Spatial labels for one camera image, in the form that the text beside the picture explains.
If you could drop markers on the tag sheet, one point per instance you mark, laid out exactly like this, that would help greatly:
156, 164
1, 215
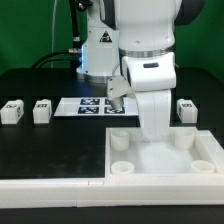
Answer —
93, 106

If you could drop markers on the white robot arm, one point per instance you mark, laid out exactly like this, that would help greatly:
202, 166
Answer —
130, 47

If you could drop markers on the white square tabletop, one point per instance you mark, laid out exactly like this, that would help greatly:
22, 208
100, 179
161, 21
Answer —
184, 151

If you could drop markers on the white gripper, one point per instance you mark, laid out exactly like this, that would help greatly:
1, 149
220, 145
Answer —
150, 81

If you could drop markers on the white front fence wall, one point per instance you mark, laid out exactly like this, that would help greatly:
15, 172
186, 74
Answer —
115, 191

